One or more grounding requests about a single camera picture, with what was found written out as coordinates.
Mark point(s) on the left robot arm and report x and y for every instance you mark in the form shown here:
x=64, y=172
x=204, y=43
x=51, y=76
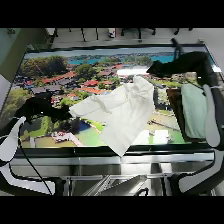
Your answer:
x=9, y=143

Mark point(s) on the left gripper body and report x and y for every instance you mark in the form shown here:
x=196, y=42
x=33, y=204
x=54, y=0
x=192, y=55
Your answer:
x=59, y=114

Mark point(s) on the white shirt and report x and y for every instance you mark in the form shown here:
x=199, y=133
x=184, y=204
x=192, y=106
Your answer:
x=126, y=110

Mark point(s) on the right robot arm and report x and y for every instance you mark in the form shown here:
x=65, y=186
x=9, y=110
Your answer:
x=212, y=116

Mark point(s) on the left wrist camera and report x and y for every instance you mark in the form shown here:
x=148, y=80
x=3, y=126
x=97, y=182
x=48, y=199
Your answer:
x=44, y=97

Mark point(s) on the pale green garment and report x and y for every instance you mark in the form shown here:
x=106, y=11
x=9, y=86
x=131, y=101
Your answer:
x=194, y=110

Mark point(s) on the silver frame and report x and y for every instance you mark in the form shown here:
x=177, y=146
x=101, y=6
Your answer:
x=110, y=166

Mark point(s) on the black office chair base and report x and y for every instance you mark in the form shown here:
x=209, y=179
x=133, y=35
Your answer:
x=138, y=31

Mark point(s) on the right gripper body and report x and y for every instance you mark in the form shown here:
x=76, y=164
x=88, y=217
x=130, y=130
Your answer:
x=158, y=69

